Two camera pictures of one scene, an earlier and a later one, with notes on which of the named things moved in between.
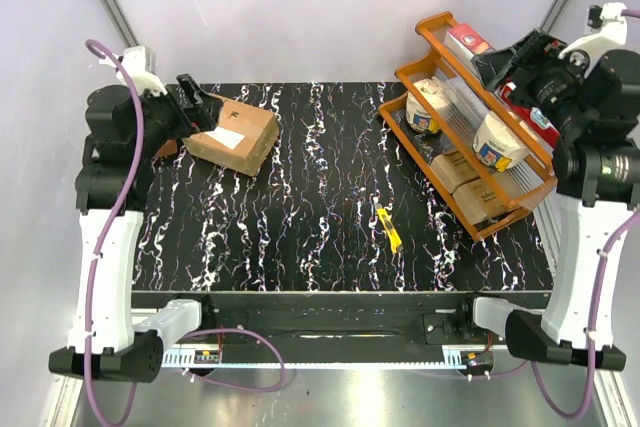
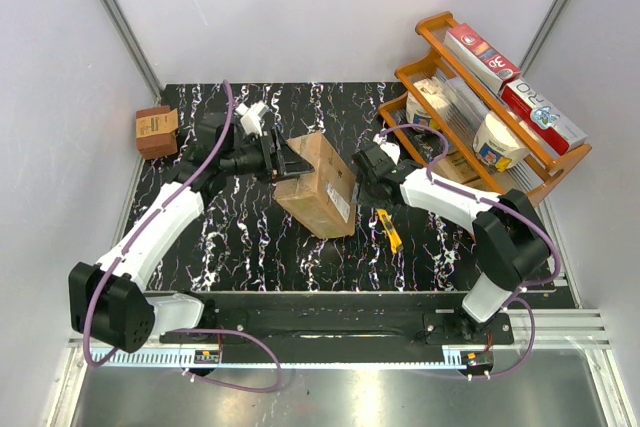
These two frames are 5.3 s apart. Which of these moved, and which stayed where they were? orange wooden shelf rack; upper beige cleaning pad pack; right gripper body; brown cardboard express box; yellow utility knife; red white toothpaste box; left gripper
Moved: brown cardboard express box; left gripper; right gripper body
Stayed: upper beige cleaning pad pack; red white toothpaste box; orange wooden shelf rack; yellow utility knife
